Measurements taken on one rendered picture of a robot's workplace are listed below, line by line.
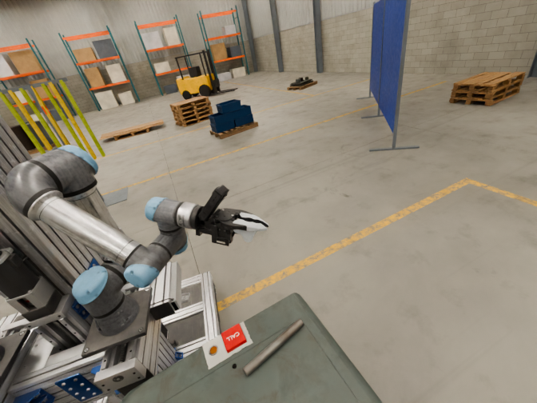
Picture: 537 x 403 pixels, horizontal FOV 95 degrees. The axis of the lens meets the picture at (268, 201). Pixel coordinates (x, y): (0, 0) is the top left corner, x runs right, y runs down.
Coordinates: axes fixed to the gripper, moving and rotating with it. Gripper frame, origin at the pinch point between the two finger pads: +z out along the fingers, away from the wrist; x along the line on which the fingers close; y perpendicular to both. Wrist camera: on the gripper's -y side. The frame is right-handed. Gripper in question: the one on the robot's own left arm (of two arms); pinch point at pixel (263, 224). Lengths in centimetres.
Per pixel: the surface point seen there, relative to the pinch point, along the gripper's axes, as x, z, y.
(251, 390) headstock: 22.4, 5.5, 34.2
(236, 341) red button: 12.5, -2.1, 32.7
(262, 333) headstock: 8.5, 4.3, 31.7
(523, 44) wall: -861, 470, -182
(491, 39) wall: -919, 416, -199
